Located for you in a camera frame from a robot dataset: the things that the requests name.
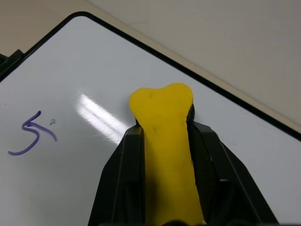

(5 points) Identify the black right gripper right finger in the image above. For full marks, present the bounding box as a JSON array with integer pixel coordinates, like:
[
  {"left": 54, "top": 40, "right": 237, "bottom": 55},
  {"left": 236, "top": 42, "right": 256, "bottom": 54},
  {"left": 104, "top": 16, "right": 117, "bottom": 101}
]
[{"left": 187, "top": 123, "right": 279, "bottom": 226}]

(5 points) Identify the black-framed whiteboard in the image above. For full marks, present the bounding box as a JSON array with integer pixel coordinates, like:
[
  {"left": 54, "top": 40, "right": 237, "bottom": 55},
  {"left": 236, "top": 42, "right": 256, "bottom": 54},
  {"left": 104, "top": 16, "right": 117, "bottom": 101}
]
[{"left": 0, "top": 11, "right": 301, "bottom": 226}]

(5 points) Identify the yellow bone-shaped eraser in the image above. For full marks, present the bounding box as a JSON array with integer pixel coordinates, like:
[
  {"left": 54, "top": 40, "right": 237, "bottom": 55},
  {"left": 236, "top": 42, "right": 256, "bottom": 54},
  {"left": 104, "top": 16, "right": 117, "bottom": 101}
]
[{"left": 129, "top": 82, "right": 205, "bottom": 226}]

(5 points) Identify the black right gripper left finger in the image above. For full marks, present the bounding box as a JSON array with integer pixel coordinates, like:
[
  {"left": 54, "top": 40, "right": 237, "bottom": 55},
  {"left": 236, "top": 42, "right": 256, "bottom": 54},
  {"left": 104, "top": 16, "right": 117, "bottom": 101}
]
[{"left": 87, "top": 123, "right": 147, "bottom": 226}]

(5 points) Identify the black whiteboard stand clip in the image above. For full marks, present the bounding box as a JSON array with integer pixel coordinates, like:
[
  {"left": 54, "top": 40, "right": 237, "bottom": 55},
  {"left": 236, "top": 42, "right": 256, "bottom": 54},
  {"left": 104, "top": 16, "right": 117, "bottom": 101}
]
[{"left": 0, "top": 49, "right": 25, "bottom": 80}]

